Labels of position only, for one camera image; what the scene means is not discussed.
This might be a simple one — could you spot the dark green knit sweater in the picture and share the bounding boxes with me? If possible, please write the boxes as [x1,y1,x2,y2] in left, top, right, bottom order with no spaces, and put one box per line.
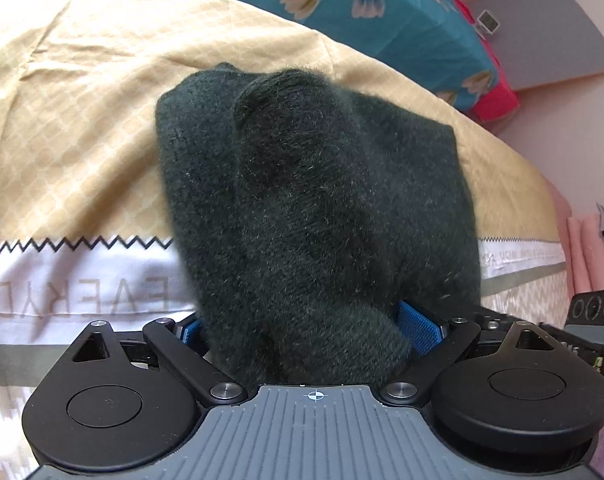
[155,64,480,390]

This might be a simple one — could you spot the black device with dials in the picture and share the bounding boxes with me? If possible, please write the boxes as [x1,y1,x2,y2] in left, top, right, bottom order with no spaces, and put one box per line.
[540,290,604,377]

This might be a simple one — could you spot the beige patterned bed cover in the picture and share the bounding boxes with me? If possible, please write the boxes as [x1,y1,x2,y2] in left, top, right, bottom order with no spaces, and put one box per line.
[0,0,571,479]

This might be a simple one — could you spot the pink folded cloth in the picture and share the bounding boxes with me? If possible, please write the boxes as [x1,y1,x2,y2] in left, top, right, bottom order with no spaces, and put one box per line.
[567,214,604,294]

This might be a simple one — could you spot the red bedding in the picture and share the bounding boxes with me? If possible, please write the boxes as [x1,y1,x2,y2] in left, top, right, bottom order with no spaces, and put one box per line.
[448,0,522,123]

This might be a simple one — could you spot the grey board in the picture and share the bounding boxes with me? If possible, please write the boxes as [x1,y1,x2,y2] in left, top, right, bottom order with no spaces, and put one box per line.
[469,0,604,91]

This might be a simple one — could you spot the small white digital clock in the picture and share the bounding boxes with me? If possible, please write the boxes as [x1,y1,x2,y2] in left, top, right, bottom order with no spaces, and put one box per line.
[475,9,500,36]

